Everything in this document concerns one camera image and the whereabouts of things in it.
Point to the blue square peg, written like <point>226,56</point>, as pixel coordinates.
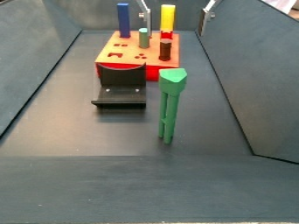
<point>123,19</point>

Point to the black curved holder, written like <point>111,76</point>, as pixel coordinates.
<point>122,87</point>

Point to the yellow two prong peg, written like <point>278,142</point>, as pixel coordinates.
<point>168,17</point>

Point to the red peg board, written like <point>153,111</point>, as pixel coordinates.
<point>122,53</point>

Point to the light green cylinder peg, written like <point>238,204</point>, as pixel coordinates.
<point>143,38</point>

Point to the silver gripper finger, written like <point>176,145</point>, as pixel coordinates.
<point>208,14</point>
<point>146,15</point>

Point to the brown hexagonal peg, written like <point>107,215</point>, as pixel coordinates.
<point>166,45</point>

